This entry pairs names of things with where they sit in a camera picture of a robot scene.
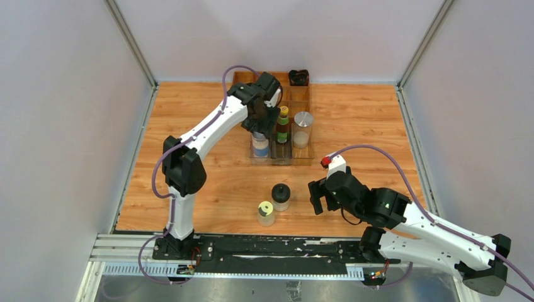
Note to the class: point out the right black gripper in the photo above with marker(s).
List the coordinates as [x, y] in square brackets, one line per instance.
[317, 189]

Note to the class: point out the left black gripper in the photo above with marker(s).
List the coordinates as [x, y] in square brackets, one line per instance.
[266, 126]

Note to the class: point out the yellow cap sauce bottle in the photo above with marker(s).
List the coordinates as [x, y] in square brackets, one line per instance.
[282, 126]

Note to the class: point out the silver lid spice jar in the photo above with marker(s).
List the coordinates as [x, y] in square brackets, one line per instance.
[260, 147]

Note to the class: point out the clear plastic organizer bin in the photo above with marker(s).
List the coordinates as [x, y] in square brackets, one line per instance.
[285, 154]

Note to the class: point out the large silver lid jar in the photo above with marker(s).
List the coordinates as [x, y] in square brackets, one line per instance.
[302, 127]

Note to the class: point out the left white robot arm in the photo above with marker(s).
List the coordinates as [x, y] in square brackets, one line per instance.
[182, 159]

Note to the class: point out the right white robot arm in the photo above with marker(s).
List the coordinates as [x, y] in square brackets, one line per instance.
[398, 230]

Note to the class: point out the black lid grinder jar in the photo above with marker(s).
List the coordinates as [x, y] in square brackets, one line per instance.
[280, 195]

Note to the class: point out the black coil top right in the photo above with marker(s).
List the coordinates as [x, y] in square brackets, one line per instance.
[299, 78]

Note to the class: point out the yellow lid spice jar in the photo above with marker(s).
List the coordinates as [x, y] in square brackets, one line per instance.
[266, 214]

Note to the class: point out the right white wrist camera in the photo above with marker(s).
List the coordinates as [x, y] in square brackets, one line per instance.
[337, 164]

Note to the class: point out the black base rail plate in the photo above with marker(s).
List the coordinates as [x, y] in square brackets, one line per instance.
[208, 256]

